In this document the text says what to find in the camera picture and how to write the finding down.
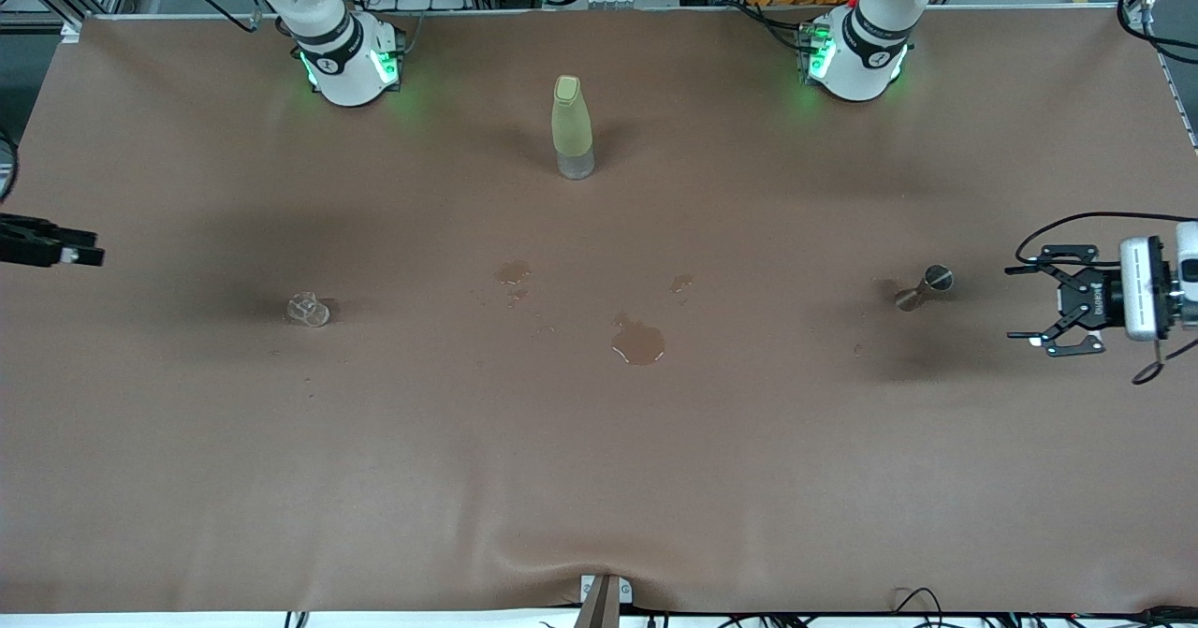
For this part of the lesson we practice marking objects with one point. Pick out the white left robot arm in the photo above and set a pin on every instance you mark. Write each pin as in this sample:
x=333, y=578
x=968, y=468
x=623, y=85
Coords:
x=856, y=66

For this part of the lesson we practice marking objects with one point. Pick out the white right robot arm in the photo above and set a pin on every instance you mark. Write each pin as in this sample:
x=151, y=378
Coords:
x=346, y=76

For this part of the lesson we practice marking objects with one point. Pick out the clear glass measuring beaker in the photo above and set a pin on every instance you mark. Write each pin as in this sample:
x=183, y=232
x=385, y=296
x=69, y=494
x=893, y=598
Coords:
x=314, y=313

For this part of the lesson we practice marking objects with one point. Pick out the green-sleeved glass shaker bottle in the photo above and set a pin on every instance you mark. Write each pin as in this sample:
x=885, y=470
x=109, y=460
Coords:
x=571, y=123

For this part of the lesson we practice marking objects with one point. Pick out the brown table mat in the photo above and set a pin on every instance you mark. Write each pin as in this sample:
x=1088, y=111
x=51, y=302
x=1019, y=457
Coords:
x=599, y=469

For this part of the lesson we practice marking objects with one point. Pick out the small spilled liquid puddle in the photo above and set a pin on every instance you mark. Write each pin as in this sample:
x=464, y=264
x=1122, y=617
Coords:
x=680, y=284

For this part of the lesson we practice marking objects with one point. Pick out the steel double-cone jigger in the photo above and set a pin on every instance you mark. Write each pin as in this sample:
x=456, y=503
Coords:
x=922, y=289

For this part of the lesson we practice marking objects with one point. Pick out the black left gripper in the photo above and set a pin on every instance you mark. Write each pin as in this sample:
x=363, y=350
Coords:
x=1101, y=298

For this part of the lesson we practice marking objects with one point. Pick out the large spilled liquid puddle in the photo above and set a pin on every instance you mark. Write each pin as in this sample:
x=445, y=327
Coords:
x=638, y=345

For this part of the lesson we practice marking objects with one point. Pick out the medium spilled liquid puddle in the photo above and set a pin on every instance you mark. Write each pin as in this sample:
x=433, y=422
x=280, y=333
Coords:
x=512, y=274

